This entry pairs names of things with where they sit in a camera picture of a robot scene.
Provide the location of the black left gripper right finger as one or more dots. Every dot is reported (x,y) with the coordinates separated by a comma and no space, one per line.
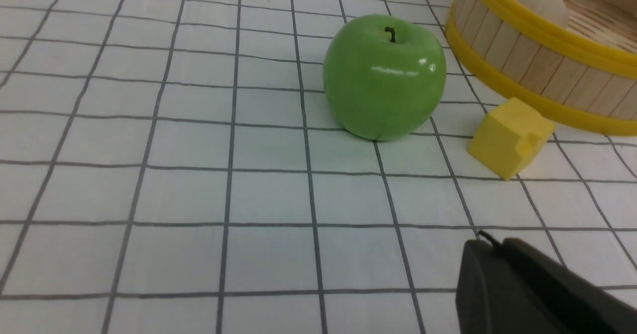
(576,304)

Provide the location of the bamboo steamer tray yellow rims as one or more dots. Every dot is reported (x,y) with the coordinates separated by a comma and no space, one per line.
(583,76)

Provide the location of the white bun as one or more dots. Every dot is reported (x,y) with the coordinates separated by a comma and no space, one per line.
(553,11)

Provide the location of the white grid tablecloth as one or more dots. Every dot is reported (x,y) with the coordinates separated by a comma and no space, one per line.
(172,167)

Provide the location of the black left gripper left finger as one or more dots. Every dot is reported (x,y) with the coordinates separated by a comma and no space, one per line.
(492,299)

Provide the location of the green apple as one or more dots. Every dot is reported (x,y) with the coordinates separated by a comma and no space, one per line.
(383,77)

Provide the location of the yellow foam cube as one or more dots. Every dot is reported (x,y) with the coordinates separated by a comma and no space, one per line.
(510,137)

